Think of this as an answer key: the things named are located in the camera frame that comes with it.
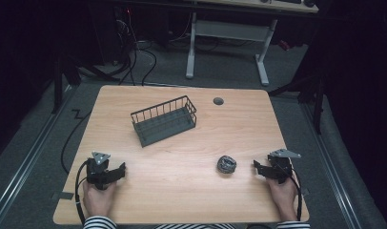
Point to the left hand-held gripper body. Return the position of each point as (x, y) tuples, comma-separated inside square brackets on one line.
[(97, 170)]

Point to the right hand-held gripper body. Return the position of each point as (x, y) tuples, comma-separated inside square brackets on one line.
[(281, 165)]

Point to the person's left hand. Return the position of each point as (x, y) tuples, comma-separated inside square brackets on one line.
[(98, 200)]

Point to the person's right hand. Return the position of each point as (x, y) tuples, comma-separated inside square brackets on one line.
[(283, 197)]

